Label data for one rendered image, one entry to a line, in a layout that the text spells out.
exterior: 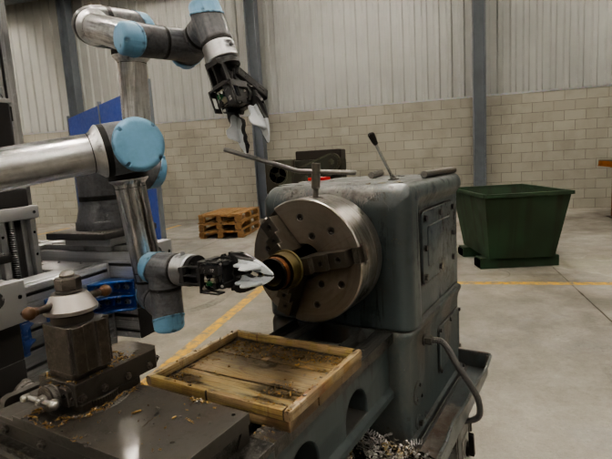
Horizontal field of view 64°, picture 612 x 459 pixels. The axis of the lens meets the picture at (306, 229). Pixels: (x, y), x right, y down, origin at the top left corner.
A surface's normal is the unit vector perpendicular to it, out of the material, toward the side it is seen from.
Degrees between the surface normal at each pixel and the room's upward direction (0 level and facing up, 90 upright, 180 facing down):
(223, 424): 0
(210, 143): 90
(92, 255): 90
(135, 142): 89
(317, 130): 90
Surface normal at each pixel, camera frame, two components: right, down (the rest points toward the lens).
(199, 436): -0.06, -0.99
